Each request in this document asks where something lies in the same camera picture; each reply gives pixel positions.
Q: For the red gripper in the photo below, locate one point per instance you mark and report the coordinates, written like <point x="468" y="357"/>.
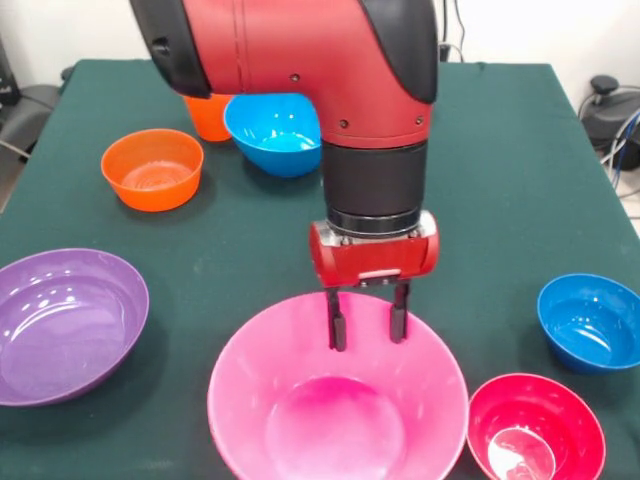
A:
<point x="375" y="260"/>

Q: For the large pink bowl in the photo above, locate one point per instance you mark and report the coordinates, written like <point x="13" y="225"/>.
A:
<point x="260" y="390"/>

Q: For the red bowl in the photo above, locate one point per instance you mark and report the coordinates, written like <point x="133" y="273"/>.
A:
<point x="535" y="425"/>

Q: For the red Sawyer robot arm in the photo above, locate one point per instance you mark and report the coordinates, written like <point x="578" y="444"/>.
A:
<point x="300" y="50"/>

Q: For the dark green tablecloth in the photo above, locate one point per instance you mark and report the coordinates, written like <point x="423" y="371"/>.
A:
<point x="500" y="200"/>

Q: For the large light blue bowl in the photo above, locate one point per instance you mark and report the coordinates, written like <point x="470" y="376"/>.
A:
<point x="270" y="130"/>

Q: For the small dark blue bowl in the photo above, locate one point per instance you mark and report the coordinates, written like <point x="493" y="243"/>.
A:
<point x="587" y="320"/>

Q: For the orange bowl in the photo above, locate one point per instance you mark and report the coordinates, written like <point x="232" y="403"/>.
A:
<point x="150" y="192"/>

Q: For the orange cup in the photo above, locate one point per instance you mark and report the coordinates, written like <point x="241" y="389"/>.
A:
<point x="207" y="120"/>

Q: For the black power plug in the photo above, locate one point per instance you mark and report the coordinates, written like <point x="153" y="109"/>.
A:
<point x="445" y="52"/>

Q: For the purple bowl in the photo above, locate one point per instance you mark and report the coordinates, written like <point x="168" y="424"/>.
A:
<point x="65" y="330"/>

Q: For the black floor stand base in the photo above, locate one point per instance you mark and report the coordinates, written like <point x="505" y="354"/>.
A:
<point x="30" y="110"/>
<point x="610" y="115"/>

